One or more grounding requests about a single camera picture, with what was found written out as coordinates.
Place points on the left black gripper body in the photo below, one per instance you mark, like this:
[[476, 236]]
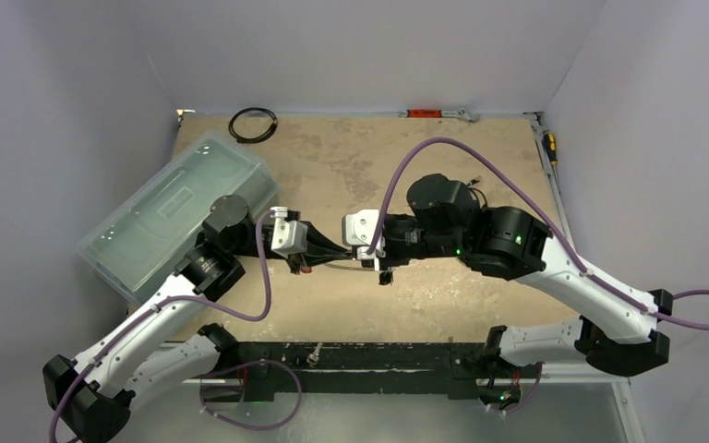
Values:
[[295, 259]]

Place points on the black key fob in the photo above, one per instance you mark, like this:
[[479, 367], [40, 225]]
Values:
[[385, 277]]

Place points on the silver key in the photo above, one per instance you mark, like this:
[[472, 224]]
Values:
[[314, 357]]

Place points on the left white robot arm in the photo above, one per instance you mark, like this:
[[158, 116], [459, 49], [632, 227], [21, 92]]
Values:
[[95, 392]]

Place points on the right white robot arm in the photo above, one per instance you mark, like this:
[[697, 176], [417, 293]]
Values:
[[615, 330]]

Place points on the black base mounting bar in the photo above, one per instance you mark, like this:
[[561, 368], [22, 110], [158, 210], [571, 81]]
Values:
[[456, 370]]

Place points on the clear plastic storage box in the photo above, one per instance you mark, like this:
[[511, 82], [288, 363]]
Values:
[[136, 247]]

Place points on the yellow black screwdriver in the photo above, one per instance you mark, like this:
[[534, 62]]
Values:
[[550, 147]]

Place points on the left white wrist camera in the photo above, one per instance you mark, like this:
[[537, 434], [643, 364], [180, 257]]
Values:
[[289, 235]]

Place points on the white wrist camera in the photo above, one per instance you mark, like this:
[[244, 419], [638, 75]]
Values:
[[358, 232], [289, 235]]

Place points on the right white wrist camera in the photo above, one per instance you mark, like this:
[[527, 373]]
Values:
[[358, 232]]

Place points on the red handled adjustable wrench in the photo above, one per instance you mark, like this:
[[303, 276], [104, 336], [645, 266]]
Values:
[[460, 114]]

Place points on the aluminium frame rail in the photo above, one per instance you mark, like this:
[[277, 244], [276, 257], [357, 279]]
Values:
[[559, 202]]

